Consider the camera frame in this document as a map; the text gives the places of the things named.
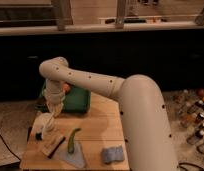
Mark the white handled dish brush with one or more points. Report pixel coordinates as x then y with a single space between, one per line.
38 134

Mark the blue sponge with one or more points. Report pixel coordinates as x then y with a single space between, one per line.
112 154

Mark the spice bottles rack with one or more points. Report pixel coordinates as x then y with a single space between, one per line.
191 115

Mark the white paper cup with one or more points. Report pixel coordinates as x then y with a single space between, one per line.
45 122

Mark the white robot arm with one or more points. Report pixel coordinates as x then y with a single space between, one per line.
144 117

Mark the green plastic tray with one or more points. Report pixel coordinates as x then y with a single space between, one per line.
77 100

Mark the grey cloth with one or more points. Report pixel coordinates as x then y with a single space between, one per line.
76 159

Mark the green chili pepper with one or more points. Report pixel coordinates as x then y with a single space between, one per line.
70 147

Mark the wooden block eraser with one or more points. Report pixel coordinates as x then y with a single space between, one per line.
49 147

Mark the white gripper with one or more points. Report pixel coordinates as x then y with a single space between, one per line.
55 108

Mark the orange fruit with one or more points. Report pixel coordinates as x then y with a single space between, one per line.
66 88

